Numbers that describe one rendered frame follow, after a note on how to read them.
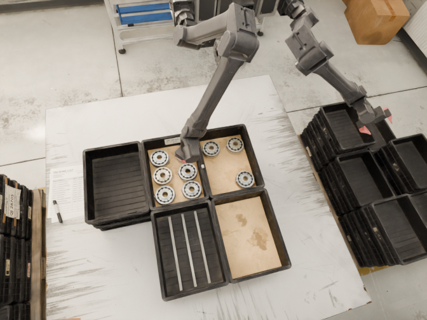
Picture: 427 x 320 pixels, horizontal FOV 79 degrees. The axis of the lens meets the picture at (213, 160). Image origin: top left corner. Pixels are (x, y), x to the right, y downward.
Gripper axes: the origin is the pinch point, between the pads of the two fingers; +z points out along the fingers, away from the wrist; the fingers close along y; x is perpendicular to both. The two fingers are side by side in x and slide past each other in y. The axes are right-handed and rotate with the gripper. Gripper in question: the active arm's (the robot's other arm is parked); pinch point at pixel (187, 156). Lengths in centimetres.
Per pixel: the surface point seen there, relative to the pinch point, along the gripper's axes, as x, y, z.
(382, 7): -53, 305, 67
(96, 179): 39, -31, 24
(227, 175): -19.1, 12.2, 23.3
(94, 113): 79, 4, 38
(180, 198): -4.8, -13.7, 23.4
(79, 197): 45, -43, 37
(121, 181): 27.0, -23.7, 24.0
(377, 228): -118, 49, 51
